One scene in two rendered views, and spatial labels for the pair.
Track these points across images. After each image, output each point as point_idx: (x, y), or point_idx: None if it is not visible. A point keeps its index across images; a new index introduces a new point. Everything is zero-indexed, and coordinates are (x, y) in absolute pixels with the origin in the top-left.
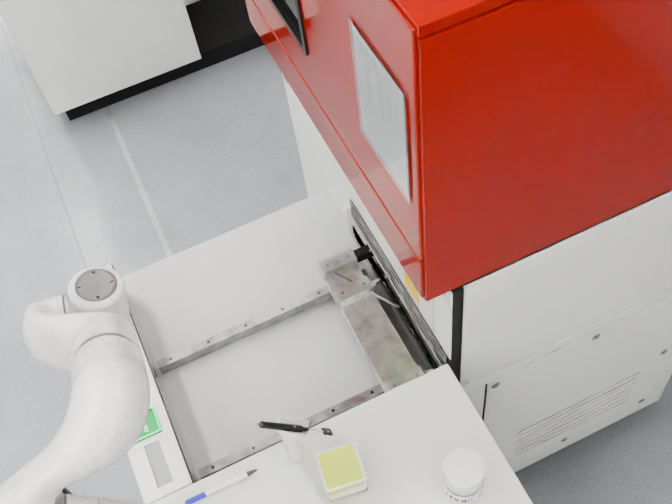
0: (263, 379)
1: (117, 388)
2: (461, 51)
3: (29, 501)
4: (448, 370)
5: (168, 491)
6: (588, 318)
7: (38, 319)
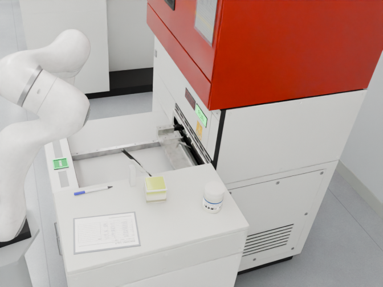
0: (119, 169)
1: (78, 33)
2: None
3: (28, 54)
4: (211, 165)
5: (66, 189)
6: (276, 166)
7: None
